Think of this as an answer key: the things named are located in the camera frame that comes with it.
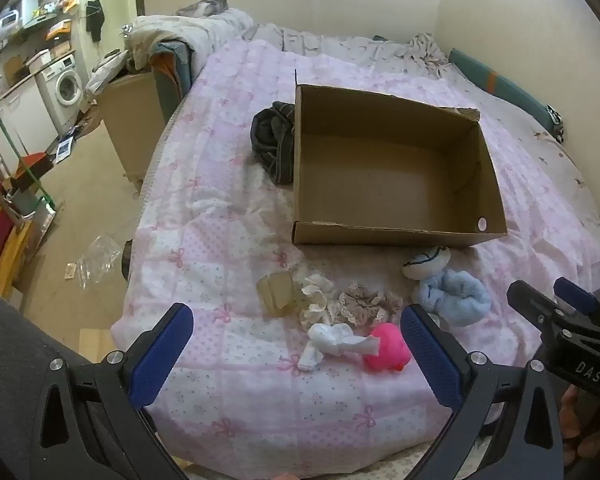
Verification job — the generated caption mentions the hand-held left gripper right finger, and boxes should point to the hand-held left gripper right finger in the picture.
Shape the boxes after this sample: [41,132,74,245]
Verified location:
[400,305,566,480]

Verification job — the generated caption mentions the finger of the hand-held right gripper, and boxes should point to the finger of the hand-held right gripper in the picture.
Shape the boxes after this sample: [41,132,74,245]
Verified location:
[507,280,564,341]
[553,276,600,314]

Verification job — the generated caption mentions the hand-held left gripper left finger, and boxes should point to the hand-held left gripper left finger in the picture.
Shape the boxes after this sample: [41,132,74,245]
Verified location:
[30,302,196,480]

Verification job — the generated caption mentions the blue and white plush toy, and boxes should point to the blue and white plush toy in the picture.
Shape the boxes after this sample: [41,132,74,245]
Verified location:
[401,246,494,329]

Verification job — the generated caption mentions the white sock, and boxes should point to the white sock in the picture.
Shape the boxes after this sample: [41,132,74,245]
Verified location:
[297,322,382,373]

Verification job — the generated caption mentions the clear plastic bag with toy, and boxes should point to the clear plastic bag with toy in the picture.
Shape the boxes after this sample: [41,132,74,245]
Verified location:
[256,272,297,317]

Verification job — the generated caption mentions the brown cardboard box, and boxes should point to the brown cardboard box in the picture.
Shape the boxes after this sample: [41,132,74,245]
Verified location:
[291,69,509,250]

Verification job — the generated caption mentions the person's right hand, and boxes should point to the person's right hand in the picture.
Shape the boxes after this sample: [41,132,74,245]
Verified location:
[560,384,600,463]

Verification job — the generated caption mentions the pink rubber toy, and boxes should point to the pink rubber toy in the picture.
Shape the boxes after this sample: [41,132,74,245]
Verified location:
[362,322,413,373]

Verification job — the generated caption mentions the empty clear plastic bag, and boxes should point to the empty clear plastic bag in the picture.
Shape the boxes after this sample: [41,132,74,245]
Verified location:
[75,235,123,291]

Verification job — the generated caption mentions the pink bow print blanket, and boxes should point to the pink bow print blanket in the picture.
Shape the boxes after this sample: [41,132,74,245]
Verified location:
[111,37,600,478]

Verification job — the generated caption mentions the white floral bed sheet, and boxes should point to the white floral bed sheet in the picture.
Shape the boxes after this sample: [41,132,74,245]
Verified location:
[445,60,600,281]

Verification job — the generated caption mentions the teal pillow orange stripe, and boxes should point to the teal pillow orange stripe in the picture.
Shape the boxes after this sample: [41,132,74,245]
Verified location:
[447,49,566,136]

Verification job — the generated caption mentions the red brown box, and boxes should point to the red brown box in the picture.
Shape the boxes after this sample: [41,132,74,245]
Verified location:
[11,152,55,191]

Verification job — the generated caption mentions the beige bedside cabinet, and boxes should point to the beige bedside cabinet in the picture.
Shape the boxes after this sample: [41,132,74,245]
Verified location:
[97,72,168,191]

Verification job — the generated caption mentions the dark folded jeans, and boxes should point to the dark folded jeans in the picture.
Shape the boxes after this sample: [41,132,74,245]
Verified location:
[250,101,297,186]

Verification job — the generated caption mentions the crumpled floral cloth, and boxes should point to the crumpled floral cloth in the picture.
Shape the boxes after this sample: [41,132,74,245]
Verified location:
[405,32,451,68]

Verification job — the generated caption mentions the white washing machine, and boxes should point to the white washing machine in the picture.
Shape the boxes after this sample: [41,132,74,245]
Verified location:
[35,52,86,133]

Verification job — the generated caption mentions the folded teal orange blanket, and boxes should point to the folded teal orange blanket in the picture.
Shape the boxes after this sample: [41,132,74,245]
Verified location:
[150,40,196,121]

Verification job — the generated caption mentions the white bundle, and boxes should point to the white bundle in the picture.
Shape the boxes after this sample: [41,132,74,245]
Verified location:
[85,49,131,96]

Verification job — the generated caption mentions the grey printed quilt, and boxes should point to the grey printed quilt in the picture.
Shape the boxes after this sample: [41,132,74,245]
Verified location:
[125,8,453,81]

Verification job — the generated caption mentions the black hanging garment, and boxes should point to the black hanging garment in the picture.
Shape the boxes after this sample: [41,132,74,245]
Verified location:
[85,0,105,43]

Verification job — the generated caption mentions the grey patterned pillow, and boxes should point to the grey patterned pillow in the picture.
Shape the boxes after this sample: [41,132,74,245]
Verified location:
[175,0,229,17]

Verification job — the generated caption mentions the green handled mop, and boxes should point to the green handled mop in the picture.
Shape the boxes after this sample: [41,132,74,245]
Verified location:
[0,105,56,211]

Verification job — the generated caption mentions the white wall appliance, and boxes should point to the white wall appliance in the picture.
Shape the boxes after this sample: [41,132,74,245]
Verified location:
[17,0,43,28]

